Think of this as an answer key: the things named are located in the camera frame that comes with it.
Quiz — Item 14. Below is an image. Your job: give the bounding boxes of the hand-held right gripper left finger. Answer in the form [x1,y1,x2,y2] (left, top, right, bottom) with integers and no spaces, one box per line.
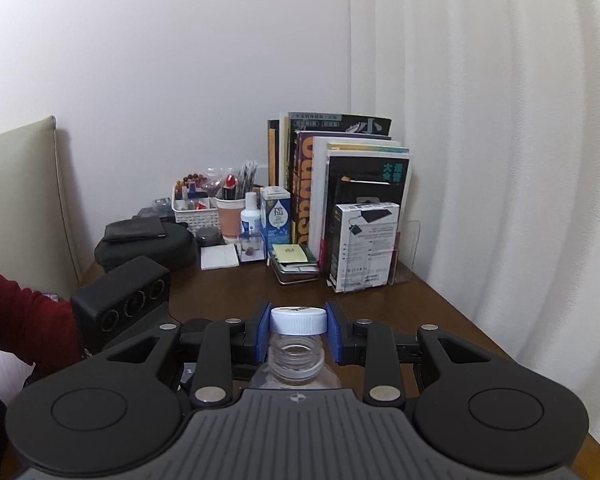
[105,302,272,407]

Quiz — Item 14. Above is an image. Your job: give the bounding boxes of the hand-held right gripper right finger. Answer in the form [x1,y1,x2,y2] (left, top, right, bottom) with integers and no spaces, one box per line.
[325,301,494,406]

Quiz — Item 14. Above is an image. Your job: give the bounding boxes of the white bottle cap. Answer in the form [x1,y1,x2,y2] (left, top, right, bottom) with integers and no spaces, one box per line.
[270,305,328,335]

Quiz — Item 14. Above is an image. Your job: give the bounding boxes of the clear plastic bottle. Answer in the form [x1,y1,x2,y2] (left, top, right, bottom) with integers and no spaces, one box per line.
[246,332,344,392]

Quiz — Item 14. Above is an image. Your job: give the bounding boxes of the person's left forearm red sleeve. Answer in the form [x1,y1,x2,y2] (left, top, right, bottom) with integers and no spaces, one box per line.
[0,257,82,367]

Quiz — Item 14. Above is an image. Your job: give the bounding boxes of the white bottle blue label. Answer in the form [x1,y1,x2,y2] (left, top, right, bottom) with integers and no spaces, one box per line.
[239,192,264,237]

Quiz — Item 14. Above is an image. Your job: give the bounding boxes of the black wallet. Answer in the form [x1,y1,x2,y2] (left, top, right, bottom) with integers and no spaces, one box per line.
[103,218,167,245]

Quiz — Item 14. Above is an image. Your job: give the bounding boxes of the black zip case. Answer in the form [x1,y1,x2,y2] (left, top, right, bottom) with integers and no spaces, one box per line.
[93,222,199,274]

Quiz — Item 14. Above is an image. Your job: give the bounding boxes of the tin with yellow sticky notes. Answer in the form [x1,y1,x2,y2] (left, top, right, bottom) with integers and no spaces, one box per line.
[267,254,322,286]

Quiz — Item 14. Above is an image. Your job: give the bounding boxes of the small clear plastic box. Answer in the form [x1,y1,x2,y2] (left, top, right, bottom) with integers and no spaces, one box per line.
[238,236,267,264]

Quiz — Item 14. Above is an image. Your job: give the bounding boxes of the white product box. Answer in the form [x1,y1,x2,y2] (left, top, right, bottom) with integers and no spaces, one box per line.
[327,203,400,294]

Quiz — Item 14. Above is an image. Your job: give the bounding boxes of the yellow sticky notes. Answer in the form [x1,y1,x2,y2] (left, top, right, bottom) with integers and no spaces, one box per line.
[271,244,309,265]

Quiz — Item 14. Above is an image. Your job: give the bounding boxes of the white notepad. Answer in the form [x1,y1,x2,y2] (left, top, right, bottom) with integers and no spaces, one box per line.
[200,243,240,271]

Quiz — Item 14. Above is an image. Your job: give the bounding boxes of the grey plastic container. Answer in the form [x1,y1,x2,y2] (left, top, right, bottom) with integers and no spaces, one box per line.
[139,197,175,223]

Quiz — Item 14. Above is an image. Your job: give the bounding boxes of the white plastic basket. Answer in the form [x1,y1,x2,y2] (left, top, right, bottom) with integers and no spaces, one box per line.
[172,194,221,234]

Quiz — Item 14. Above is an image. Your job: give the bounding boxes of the clear acrylic bookend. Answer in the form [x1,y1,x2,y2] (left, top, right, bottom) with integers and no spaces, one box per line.
[387,220,422,287]

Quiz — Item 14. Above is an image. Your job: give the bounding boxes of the blue and white carton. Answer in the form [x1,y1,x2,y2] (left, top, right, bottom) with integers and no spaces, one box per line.
[259,185,292,257]

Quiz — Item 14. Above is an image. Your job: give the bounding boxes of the brown paper cup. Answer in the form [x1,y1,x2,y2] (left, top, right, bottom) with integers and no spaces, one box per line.
[215,196,246,244]

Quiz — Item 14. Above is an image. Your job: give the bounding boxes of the cream padded chair back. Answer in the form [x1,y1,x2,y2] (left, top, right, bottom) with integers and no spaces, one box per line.
[0,115,82,288]

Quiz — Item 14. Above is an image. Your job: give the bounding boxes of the clear glass jar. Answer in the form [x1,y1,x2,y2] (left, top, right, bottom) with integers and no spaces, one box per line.
[202,167,232,197]

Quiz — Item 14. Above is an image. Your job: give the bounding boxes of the black flat package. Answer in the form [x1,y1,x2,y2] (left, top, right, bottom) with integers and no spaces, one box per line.
[332,176,404,211]

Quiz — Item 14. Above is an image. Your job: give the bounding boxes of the purple and yellow book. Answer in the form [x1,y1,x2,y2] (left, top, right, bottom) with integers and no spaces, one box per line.
[289,130,393,247]

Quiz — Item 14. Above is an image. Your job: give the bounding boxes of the bundle of pens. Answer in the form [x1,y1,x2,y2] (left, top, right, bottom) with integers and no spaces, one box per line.
[234,159,262,202]

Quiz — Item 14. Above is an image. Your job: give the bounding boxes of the black book teal print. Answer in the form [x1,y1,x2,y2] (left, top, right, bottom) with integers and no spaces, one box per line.
[319,154,412,272]

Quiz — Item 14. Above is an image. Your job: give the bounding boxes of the thin yellow and black book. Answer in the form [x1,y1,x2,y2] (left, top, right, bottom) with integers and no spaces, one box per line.
[267,118,281,189]

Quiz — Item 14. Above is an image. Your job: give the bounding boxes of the large black magazine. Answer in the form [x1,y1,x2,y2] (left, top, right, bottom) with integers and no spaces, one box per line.
[286,112,394,196]

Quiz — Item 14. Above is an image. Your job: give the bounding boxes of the white curtain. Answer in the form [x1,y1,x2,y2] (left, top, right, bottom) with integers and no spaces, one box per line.
[346,0,600,413]

